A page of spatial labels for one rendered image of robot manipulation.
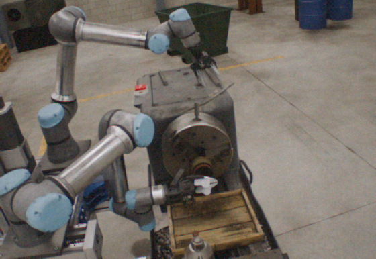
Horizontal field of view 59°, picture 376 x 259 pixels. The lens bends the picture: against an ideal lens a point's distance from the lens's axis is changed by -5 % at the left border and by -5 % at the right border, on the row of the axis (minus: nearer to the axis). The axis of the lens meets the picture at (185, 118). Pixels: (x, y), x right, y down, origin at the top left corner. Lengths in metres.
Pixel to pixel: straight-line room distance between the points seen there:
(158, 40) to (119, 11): 10.06
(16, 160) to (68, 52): 0.50
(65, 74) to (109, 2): 9.77
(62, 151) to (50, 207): 0.60
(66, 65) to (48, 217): 0.76
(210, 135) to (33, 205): 0.81
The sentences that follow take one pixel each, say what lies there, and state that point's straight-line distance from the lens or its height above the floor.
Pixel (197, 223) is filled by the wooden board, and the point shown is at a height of 0.89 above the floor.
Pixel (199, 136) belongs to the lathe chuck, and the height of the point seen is 1.18.
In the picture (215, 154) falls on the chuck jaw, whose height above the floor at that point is 1.11.
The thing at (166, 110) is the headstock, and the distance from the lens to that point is 1.64.
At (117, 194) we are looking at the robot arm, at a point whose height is 1.07.
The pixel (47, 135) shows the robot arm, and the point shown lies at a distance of 1.58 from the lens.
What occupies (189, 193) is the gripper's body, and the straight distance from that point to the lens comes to 1.34.
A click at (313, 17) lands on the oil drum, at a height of 0.26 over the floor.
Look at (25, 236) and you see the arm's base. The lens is 1.22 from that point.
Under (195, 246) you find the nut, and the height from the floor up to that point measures 1.17.
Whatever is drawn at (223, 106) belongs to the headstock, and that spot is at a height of 1.22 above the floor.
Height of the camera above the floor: 1.94
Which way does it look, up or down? 27 degrees down
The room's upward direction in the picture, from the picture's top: 9 degrees counter-clockwise
